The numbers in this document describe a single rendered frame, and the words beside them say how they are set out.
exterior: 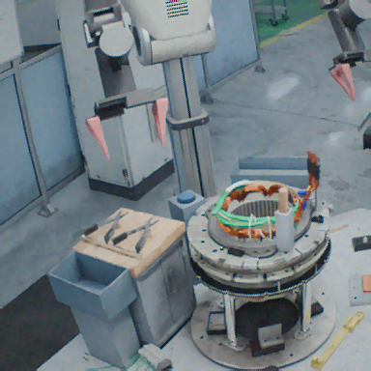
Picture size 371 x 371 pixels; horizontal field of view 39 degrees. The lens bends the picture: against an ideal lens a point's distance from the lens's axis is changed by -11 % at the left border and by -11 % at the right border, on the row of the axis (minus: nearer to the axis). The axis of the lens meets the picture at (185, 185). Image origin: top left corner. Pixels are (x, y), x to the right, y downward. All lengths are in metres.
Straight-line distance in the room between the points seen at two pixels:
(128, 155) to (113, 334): 2.34
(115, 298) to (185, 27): 0.72
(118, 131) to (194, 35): 2.04
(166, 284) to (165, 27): 0.65
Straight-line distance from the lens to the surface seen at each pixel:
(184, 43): 1.49
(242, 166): 1.61
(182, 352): 1.39
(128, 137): 3.49
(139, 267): 1.22
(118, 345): 1.30
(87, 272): 1.33
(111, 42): 0.91
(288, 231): 1.11
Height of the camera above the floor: 1.76
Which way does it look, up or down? 28 degrees down
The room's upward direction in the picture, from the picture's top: 9 degrees counter-clockwise
